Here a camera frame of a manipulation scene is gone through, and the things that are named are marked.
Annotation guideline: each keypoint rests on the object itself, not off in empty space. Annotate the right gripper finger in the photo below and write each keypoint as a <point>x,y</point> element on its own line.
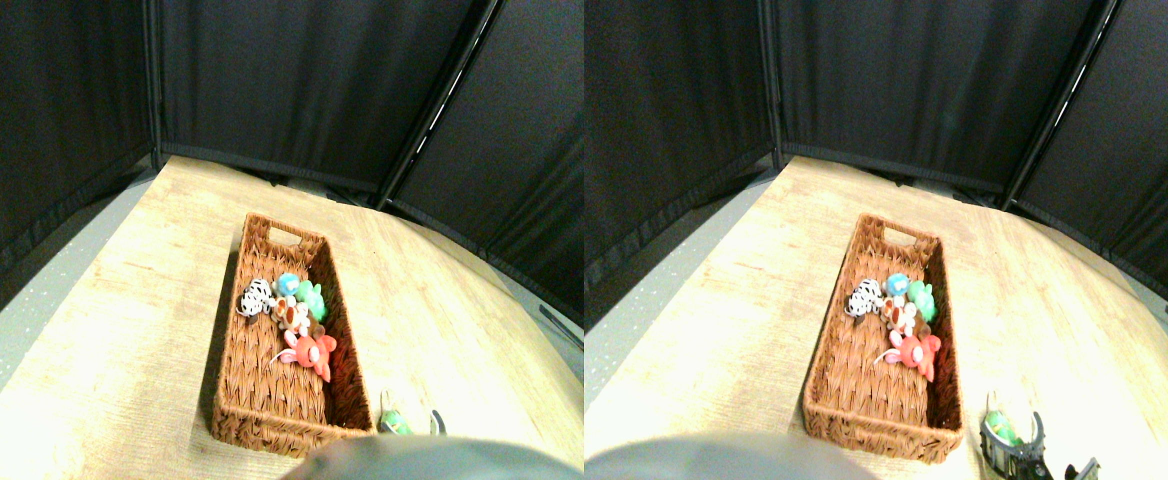
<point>437,423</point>
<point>384,412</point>
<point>1038,430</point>
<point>999,452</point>

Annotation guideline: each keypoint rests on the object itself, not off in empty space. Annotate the red toy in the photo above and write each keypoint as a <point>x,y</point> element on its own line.
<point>310,354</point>
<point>919,355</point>

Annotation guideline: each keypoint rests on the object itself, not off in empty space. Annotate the brown toy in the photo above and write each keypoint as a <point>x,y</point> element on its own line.
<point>316,330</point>
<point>925,331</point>

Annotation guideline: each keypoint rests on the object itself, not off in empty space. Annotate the orange and white toy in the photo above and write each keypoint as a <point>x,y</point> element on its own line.
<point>902,316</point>
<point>292,315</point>

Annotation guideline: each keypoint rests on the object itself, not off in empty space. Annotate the pale blue toy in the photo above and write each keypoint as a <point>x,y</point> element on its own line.
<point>897,285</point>
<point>288,284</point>

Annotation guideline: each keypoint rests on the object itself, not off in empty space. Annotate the black and white spotted toy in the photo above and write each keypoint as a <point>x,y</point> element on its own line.
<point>255,298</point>
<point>863,298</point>

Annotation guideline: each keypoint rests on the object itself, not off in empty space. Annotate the brown wicker basket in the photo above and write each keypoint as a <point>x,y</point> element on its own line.
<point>264,400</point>
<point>859,400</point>

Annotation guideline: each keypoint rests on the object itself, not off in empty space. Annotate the black curtain stand pole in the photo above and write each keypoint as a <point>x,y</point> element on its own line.
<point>769,80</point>
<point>434,105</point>
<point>154,80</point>
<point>1056,105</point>

